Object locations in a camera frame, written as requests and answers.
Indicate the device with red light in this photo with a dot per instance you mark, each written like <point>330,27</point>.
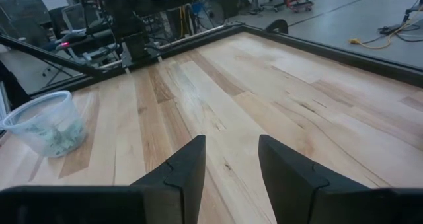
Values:
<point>67,44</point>

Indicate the dark arched object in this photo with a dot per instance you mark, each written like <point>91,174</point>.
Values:
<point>277,25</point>

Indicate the black frame upright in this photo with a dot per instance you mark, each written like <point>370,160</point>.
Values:
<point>13,88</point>

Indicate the red rolling cart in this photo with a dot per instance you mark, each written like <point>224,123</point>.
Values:
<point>299,0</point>

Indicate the black diagonal frame strut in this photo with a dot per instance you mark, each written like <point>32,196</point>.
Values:
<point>49,56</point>

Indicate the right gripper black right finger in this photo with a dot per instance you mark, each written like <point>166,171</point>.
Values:
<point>287,177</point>

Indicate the grey office chair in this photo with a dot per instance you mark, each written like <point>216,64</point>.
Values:
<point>74,17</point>

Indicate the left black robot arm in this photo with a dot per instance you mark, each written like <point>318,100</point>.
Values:
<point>132,29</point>

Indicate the clear plastic round container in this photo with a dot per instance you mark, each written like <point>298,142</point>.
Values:
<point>43,118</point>

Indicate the round black fan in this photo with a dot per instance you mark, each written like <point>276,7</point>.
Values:
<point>213,13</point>

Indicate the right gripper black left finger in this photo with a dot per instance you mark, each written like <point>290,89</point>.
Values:
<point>185,174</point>

